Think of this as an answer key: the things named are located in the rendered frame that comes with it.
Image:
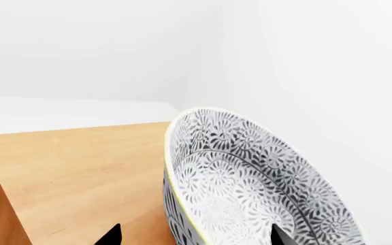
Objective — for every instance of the black white patterned bowl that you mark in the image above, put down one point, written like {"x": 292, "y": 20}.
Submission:
{"x": 243, "y": 178}

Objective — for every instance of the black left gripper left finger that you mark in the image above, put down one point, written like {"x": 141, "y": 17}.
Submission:
{"x": 112, "y": 236}

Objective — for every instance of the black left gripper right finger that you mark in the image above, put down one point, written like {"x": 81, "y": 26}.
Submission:
{"x": 280, "y": 236}

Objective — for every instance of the wooden table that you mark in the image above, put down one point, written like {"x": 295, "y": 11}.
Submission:
{"x": 73, "y": 173}

